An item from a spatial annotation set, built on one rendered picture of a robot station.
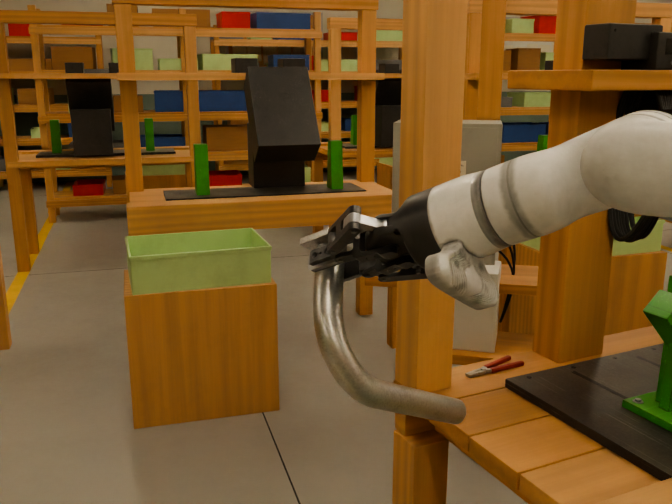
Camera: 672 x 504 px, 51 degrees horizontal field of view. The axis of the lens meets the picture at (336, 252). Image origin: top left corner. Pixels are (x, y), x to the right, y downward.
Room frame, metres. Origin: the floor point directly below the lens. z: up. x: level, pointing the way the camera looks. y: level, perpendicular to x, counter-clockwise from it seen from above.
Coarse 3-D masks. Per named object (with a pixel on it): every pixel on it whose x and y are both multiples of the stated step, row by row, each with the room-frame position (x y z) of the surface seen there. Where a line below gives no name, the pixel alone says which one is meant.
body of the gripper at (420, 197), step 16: (400, 208) 0.64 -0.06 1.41; (416, 208) 0.62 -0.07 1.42; (400, 224) 0.62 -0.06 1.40; (416, 224) 0.61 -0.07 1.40; (368, 240) 0.65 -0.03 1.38; (384, 240) 0.64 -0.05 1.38; (400, 240) 0.64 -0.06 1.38; (416, 240) 0.61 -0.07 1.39; (432, 240) 0.60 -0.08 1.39; (400, 256) 0.66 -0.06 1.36; (416, 256) 0.61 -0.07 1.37
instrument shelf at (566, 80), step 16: (512, 80) 1.58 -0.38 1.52; (528, 80) 1.54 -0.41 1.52; (544, 80) 1.49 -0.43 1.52; (560, 80) 1.45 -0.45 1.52; (576, 80) 1.41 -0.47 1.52; (592, 80) 1.38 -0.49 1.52; (608, 80) 1.39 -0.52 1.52; (624, 80) 1.41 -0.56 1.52; (640, 80) 1.43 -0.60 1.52; (656, 80) 1.45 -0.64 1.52
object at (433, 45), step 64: (448, 0) 1.38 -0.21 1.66; (576, 0) 1.55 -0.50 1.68; (448, 64) 1.38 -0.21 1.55; (576, 64) 1.54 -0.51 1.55; (448, 128) 1.38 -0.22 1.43; (576, 128) 1.53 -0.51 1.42; (576, 256) 1.54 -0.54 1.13; (448, 320) 1.39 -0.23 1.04; (576, 320) 1.54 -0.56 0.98; (448, 384) 1.39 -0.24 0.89
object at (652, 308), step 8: (656, 296) 1.23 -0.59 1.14; (664, 296) 1.22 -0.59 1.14; (648, 304) 1.23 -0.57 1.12; (656, 304) 1.22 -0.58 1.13; (664, 304) 1.21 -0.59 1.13; (648, 312) 1.21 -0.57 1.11; (656, 312) 1.20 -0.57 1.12; (664, 312) 1.19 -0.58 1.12; (656, 320) 1.21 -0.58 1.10; (664, 320) 1.18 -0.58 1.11; (656, 328) 1.23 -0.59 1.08; (664, 328) 1.21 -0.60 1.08; (664, 336) 1.23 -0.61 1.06
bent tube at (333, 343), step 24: (312, 240) 0.71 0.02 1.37; (336, 288) 0.68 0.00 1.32; (336, 312) 0.66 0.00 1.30; (336, 336) 0.65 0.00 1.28; (336, 360) 0.65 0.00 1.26; (360, 384) 0.65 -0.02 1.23; (384, 384) 0.68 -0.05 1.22; (384, 408) 0.67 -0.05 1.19; (408, 408) 0.69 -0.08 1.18; (432, 408) 0.72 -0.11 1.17; (456, 408) 0.75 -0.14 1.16
